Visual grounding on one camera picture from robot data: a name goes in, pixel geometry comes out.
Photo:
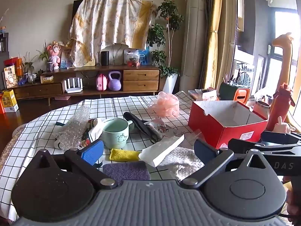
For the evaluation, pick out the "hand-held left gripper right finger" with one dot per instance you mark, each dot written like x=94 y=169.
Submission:
x=204 y=151

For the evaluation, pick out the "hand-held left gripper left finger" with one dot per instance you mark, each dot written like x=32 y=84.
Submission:
x=93 y=150

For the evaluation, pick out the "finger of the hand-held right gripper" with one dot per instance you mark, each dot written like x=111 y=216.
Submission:
x=244 y=146
x=279 y=137

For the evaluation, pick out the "red cardboard box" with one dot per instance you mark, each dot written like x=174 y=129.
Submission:
x=235 y=131

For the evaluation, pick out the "printed canvas tote bag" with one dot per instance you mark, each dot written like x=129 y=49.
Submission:
x=96 y=130

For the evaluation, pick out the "person's right hand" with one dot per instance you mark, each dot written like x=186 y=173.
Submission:
x=294 y=200

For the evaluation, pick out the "pink rabbit plush toy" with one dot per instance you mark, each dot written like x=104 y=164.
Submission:
x=281 y=127

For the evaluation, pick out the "white fluffy towel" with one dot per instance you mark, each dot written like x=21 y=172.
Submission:
x=183 y=162

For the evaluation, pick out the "mint green mug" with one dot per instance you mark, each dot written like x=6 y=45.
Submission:
x=115 y=139

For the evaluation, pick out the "red water bottle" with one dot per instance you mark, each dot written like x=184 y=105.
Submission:
x=278 y=108

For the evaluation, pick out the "clear bubble wrap roll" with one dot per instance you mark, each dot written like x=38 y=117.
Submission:
x=75 y=124

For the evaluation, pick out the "yellow cloth pad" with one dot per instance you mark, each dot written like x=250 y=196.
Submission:
x=124 y=155

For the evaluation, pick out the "pink metal tumbler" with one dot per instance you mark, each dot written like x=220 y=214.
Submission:
x=261 y=109

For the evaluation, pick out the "purple scouring pad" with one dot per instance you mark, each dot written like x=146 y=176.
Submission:
x=127 y=170

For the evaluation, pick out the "white folded packet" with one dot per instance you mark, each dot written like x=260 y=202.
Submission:
x=160 y=150

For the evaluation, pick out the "green orange desk organizer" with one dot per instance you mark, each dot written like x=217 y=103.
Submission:
x=232 y=94

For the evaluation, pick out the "printed plastic wrapper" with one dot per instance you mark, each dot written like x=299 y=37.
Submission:
x=157 y=126

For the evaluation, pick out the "black elongated object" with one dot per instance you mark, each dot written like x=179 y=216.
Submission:
x=141 y=126

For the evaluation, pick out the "white orange tissue pack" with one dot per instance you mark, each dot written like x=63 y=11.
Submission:
x=209 y=94

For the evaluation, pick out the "pink mesh bath pouf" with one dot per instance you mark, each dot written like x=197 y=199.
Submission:
x=165 y=104

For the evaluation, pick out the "white router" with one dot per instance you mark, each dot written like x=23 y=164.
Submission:
x=74 y=88

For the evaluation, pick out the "purple kettlebell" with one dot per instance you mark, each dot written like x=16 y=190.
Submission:
x=114 y=83

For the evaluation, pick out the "white washing machine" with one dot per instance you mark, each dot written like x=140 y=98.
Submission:
x=245 y=75

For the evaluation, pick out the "white square planter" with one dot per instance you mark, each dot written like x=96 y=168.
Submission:
x=170 y=83

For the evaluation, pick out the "large orange giraffe toy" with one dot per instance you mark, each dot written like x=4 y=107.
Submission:
x=285 y=56

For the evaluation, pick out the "small wooden box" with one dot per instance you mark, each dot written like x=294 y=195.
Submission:
x=46 y=78

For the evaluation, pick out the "wooden media cabinet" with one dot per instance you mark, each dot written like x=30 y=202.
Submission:
x=138 y=75

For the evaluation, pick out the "black cylinder speaker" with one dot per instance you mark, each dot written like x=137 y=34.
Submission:
x=105 y=58

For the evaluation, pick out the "small potted plant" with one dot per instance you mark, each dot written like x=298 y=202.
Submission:
x=48 y=66

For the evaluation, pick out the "yellow carton box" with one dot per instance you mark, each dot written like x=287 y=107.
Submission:
x=9 y=101

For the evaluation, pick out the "clear bag with red items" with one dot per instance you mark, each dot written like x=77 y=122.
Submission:
x=132 y=58

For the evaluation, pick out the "pink doll bouquet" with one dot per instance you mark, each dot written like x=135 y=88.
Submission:
x=55 y=54

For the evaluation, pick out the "yellow curtain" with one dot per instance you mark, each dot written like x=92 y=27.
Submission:
x=216 y=40

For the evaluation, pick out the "printed snack box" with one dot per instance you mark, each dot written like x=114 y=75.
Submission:
x=9 y=77

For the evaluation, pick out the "white floor air conditioner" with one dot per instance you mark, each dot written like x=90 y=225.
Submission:
x=194 y=40

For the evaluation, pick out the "red gift bag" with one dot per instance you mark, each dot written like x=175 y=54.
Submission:
x=14 y=62

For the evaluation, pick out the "yellow floral cloth cover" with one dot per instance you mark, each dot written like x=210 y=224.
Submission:
x=105 y=23

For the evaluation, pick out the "green indoor tree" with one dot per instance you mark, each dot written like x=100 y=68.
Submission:
x=169 y=11

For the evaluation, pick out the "black television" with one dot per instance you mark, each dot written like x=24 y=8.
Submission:
x=75 y=7

